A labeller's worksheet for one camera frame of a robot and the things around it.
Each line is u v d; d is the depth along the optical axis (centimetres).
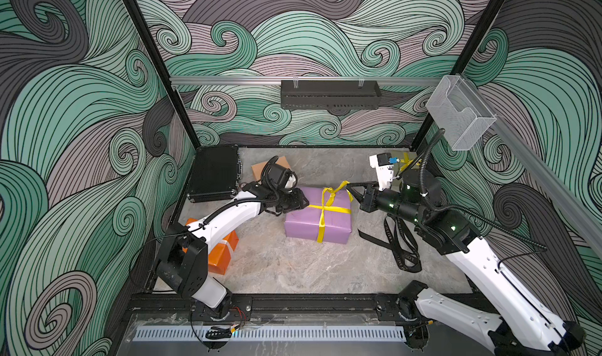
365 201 55
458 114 79
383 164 54
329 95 98
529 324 37
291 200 73
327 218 80
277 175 65
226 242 78
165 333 70
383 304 74
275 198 61
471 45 83
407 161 107
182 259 42
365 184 58
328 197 85
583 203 53
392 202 52
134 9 74
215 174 104
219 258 74
